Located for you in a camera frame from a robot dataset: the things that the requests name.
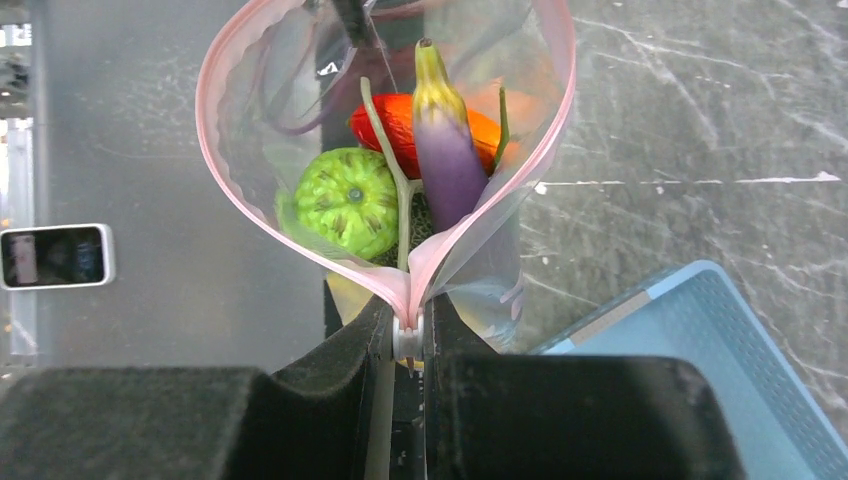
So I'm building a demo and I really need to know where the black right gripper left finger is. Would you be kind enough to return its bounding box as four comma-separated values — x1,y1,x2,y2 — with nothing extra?
1,299,394,479

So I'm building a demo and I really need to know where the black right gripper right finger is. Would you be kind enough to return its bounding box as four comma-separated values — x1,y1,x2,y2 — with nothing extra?
422,294,746,479

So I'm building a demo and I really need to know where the green netted melon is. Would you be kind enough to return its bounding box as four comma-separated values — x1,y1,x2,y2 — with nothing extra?
360,76,435,273

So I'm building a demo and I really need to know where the green lime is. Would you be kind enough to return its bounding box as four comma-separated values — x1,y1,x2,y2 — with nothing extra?
275,147,399,261

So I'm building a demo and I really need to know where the purple eggplant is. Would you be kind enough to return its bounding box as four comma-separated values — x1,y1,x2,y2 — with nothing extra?
413,37,489,233

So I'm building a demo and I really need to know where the clear zip top bag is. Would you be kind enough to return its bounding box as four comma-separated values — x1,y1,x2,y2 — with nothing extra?
195,1,576,360

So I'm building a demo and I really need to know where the green chili pepper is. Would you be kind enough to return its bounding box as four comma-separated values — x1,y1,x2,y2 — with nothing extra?
493,86,511,168

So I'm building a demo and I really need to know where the blue plastic basket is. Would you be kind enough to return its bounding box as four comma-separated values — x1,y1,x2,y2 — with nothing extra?
533,260,847,479

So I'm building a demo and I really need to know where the white smartphone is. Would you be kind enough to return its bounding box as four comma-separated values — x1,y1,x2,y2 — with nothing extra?
1,223,117,291

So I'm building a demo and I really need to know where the aluminium frame rail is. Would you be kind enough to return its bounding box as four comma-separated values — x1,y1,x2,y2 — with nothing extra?
1,19,38,377

